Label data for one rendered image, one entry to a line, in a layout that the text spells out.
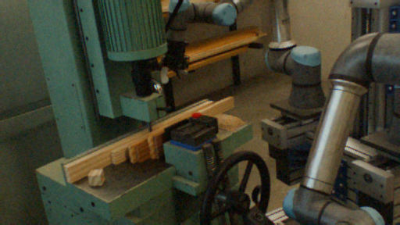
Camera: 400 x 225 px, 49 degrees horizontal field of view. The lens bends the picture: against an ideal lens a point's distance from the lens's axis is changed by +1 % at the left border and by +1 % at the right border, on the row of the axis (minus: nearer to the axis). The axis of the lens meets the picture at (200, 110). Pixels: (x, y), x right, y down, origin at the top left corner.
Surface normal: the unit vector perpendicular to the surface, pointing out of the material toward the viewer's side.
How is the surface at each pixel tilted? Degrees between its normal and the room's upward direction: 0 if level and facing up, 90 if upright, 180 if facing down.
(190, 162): 90
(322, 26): 90
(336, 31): 90
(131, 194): 90
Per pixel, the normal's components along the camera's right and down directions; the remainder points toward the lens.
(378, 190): -0.87, 0.25
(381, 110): 0.47, 0.25
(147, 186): 0.72, 0.16
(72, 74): -0.68, 0.32
